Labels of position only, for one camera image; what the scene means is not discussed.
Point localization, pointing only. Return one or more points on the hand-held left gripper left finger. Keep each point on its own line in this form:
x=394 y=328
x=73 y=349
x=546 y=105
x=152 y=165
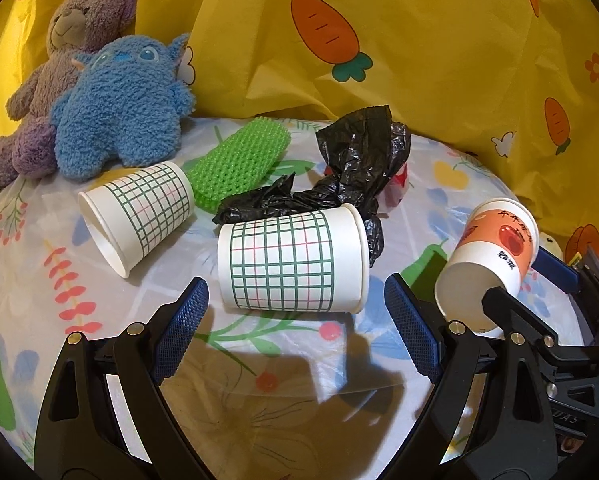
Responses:
x=182 y=330

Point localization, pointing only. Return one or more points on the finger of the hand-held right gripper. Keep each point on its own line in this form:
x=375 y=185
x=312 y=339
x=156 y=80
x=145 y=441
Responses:
x=509 y=312
x=557 y=270

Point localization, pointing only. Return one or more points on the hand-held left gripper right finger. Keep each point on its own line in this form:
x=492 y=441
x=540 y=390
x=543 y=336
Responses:
x=412 y=330

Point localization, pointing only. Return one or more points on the orange apple print paper cup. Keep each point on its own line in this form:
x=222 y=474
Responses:
x=494 y=250

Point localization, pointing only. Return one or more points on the green grid paper cup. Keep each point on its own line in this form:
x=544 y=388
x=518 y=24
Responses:
x=279 y=260
x=144 y=205

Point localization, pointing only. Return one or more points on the small red plastic wrapper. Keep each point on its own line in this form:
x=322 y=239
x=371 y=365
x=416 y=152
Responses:
x=397 y=187

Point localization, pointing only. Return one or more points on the green foam net sleeve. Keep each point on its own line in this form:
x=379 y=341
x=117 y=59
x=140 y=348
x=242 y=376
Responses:
x=234 y=160

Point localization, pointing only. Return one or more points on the yellow plush toy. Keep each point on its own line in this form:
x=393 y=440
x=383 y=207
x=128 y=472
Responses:
x=549 y=242

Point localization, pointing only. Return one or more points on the floral plastic tablecloth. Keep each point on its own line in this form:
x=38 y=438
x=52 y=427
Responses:
x=54 y=270

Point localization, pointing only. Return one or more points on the blue plush monster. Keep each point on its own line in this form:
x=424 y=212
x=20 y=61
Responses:
x=114 y=110

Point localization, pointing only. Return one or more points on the yellow carrot print curtain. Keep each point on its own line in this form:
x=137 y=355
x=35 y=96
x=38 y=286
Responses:
x=429 y=60

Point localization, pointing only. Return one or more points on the purple teddy bear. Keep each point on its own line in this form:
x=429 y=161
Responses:
x=44 y=85

